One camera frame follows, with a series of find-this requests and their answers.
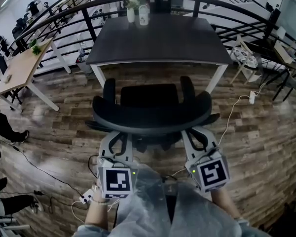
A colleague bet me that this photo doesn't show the person's grey clothing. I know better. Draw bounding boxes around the person's grey clothing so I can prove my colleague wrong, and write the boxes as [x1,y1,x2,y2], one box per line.
[73,164,272,237]

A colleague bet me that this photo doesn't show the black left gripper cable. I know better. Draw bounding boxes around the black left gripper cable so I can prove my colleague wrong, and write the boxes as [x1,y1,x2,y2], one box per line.
[88,155,101,179]

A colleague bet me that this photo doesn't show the white vase with flowers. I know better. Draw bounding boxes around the white vase with flowers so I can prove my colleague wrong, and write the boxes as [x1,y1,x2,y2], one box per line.
[124,0,144,24]

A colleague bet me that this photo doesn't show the pearl bracelet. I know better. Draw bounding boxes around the pearl bracelet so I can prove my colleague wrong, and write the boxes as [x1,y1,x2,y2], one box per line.
[92,197,110,205]

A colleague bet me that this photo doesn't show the light wooden table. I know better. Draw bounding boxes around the light wooden table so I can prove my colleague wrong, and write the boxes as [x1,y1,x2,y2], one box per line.
[0,37,72,112]

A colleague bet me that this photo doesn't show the dark desk with white legs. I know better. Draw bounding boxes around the dark desk with white legs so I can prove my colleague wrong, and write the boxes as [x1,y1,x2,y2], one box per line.
[85,16,234,93]

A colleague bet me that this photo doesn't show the white metal frame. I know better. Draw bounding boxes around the white metal frame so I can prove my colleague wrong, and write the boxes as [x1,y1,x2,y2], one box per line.
[0,215,30,232]

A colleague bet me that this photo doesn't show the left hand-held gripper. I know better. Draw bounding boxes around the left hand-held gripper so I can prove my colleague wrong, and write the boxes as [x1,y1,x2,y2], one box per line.
[97,130,139,199]

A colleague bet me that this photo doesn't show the white wooden cushioned chair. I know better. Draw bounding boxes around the white wooden cushioned chair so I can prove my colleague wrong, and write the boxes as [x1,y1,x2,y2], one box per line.
[230,35,261,84]

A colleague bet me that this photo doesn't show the table with black legs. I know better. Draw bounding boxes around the table with black legs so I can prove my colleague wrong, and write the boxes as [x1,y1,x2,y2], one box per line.
[249,26,296,101]

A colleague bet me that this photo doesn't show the white cable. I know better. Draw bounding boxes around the white cable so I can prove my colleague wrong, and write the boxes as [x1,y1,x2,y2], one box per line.
[216,94,252,149]

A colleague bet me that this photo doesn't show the person's left forearm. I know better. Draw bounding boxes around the person's left forearm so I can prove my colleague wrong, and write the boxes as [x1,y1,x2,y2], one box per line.
[85,179,114,231]

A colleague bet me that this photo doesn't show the person's right forearm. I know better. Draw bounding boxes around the person's right forearm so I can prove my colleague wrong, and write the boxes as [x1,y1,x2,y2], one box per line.
[208,188,241,222]

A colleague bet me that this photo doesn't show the white printed jug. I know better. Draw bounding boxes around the white printed jug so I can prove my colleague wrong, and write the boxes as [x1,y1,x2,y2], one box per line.
[138,4,150,26]

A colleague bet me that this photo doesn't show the black metal railing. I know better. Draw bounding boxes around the black metal railing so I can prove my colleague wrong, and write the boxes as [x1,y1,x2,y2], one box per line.
[0,0,296,69]

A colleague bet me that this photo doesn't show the black armrest office chair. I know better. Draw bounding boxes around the black armrest office chair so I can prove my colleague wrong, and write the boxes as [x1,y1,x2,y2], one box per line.
[85,75,222,154]

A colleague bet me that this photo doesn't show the black floor cable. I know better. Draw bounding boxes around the black floor cable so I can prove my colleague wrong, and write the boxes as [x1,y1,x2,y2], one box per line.
[13,144,89,199]

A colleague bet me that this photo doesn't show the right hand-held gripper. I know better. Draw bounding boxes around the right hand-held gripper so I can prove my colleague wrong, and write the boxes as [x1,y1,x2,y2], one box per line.
[181,126,232,194]

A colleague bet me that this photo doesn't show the grey trash bin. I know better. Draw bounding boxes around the grey trash bin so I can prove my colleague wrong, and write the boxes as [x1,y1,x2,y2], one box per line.
[75,49,92,74]

